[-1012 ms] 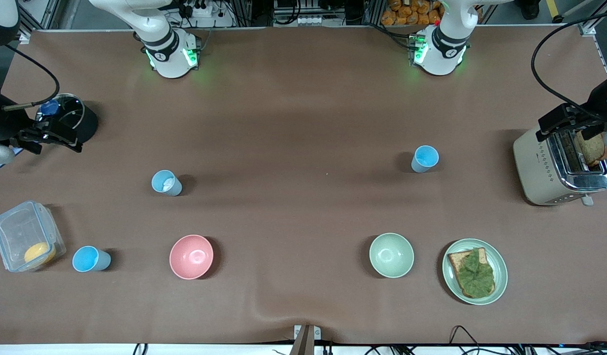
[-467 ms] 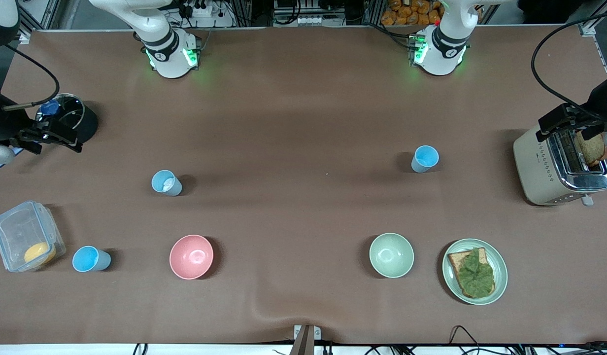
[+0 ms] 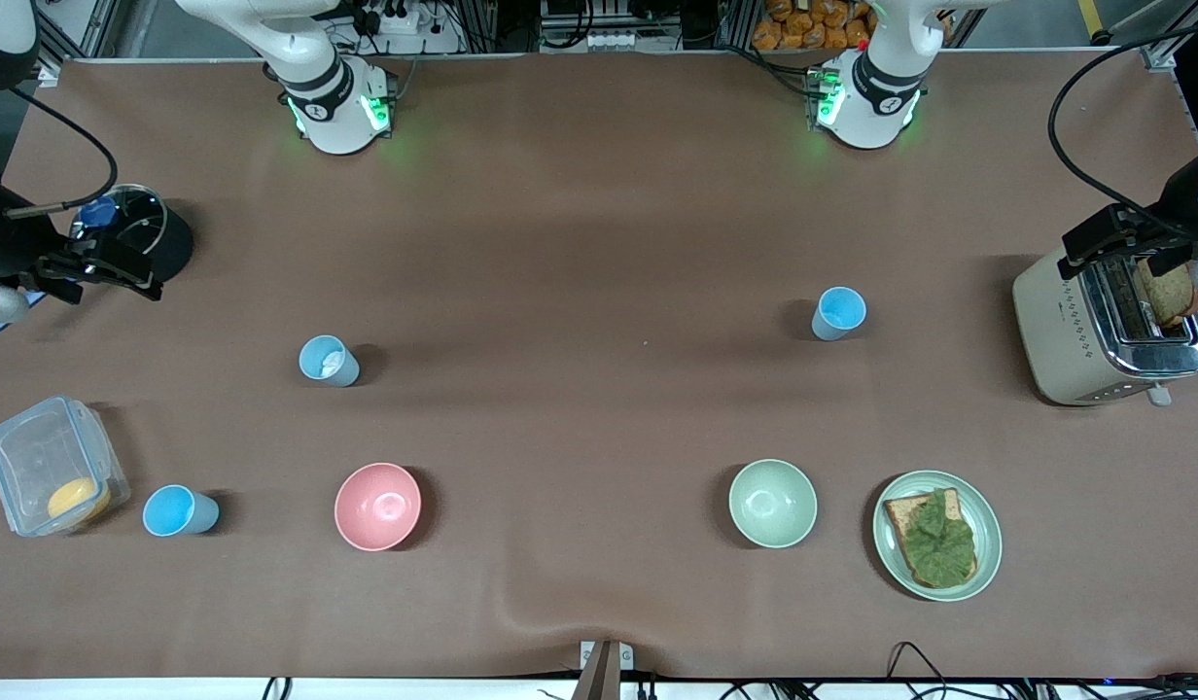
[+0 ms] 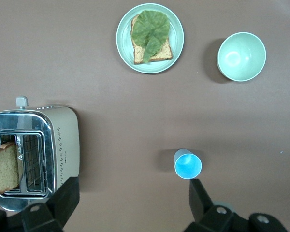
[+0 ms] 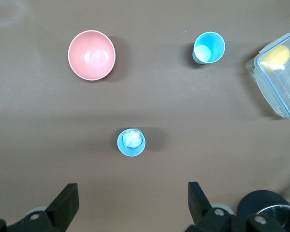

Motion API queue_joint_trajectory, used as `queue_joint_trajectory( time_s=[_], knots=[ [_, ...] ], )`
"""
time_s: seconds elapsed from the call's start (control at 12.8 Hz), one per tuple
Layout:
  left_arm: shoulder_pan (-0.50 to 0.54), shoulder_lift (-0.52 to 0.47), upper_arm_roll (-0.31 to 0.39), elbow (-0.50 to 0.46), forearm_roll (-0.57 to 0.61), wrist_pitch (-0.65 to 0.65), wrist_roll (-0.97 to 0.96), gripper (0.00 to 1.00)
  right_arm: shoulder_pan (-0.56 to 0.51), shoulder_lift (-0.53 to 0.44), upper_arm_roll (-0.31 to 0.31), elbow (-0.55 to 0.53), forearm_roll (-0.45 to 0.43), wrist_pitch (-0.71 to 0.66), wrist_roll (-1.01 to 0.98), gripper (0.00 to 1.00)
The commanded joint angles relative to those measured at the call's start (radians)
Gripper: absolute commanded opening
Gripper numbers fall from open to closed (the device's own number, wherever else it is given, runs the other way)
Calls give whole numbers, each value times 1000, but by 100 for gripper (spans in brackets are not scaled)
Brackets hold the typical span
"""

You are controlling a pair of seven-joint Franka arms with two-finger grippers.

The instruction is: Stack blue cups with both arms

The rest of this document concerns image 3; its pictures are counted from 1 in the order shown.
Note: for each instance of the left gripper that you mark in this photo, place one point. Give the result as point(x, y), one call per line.
point(1179, 198)

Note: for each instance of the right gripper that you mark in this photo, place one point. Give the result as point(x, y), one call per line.
point(8, 247)

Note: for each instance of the blue plastic cup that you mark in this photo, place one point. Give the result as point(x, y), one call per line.
point(329, 361)
point(176, 510)
point(838, 313)

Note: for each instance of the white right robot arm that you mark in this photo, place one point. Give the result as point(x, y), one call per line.
point(332, 97)

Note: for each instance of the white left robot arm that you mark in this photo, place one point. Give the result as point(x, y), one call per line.
point(876, 97)

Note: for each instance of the brown bread slice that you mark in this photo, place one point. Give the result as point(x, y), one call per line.
point(1168, 297)

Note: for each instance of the glass lid with blue knob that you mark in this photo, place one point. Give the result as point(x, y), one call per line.
point(123, 219)

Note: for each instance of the cream and chrome toaster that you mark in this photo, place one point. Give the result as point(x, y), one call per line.
point(1066, 340)

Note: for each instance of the clear plastic storage container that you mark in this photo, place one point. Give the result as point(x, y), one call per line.
point(35, 457)

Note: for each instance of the yellow round food piece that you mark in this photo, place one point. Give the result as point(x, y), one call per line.
point(79, 499)

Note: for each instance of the pale green plate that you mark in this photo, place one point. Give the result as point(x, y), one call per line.
point(983, 564)

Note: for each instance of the toast slice under lettuce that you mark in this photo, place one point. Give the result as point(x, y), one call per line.
point(900, 510)

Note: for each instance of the green lettuce leaf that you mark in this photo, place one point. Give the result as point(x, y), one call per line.
point(939, 544)

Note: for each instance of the pink bowl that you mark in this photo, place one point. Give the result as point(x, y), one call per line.
point(377, 507)

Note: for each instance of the bag of orange buns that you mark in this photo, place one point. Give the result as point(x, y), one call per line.
point(803, 29)

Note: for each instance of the pale green bowl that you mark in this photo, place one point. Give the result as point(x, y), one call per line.
point(772, 504)

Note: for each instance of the brown table cover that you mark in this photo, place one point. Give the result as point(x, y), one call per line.
point(599, 437)

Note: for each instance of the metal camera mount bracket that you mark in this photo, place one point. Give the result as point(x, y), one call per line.
point(606, 671)

